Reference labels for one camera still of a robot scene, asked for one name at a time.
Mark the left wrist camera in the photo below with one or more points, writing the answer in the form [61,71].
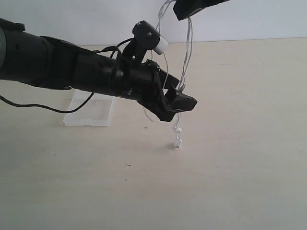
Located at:
[145,38]

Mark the clear plastic storage case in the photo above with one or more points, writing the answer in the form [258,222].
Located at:
[97,112]

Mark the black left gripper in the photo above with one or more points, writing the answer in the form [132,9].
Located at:
[146,85]

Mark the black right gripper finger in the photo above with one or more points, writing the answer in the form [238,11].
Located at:
[184,9]

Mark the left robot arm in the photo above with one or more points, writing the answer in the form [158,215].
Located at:
[51,63]

